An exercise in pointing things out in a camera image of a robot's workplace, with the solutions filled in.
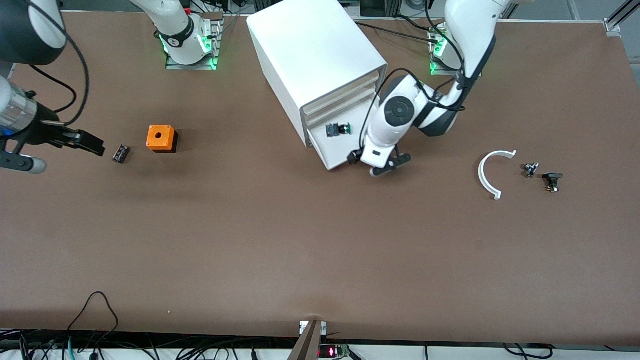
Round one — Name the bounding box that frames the white lowest cabinet drawer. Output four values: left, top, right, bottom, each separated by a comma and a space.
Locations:
306, 87, 382, 172

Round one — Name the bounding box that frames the green push button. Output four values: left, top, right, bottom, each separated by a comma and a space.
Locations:
325, 121, 352, 139

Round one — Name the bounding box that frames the orange box with hole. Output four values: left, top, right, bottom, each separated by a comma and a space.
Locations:
145, 124, 179, 155

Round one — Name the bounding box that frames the circuit board with red light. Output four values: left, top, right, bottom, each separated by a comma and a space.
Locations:
317, 343, 351, 359

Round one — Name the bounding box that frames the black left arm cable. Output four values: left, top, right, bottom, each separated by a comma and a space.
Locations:
357, 0, 469, 154

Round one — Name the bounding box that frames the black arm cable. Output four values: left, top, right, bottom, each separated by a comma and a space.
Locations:
27, 0, 90, 126
357, 0, 469, 154

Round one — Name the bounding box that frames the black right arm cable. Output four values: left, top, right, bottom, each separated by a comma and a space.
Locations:
27, 0, 90, 126

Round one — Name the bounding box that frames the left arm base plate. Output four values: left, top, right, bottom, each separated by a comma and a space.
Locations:
429, 20, 484, 78

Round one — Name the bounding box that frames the white curved plastic bracket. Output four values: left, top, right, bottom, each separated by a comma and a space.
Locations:
477, 149, 518, 201

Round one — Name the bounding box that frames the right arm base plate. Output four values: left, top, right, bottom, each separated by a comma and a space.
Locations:
164, 12, 224, 71

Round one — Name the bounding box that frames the black cable behind cabinet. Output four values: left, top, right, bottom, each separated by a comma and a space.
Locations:
354, 21, 442, 45

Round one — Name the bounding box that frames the thin black looped cable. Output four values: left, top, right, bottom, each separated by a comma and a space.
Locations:
67, 291, 120, 334

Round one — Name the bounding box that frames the small black switch part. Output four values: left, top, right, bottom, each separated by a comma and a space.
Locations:
541, 172, 565, 194

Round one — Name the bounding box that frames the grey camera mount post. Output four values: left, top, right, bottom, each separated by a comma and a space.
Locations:
287, 320, 329, 360

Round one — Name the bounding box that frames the black cable bundle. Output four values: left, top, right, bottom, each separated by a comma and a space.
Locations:
0, 327, 301, 360

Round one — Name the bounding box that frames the aluminium frame profile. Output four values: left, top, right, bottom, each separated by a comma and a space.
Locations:
603, 0, 640, 37

